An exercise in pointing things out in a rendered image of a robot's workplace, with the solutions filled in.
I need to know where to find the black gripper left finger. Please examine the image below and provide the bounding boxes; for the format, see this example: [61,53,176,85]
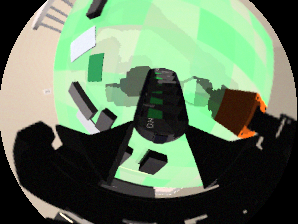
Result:
[56,120,134,188]

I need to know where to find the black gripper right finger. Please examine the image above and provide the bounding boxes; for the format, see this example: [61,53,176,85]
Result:
[185,124,259,189]

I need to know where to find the white flat rectangular sheet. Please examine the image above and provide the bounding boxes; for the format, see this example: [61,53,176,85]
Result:
[71,26,96,63]

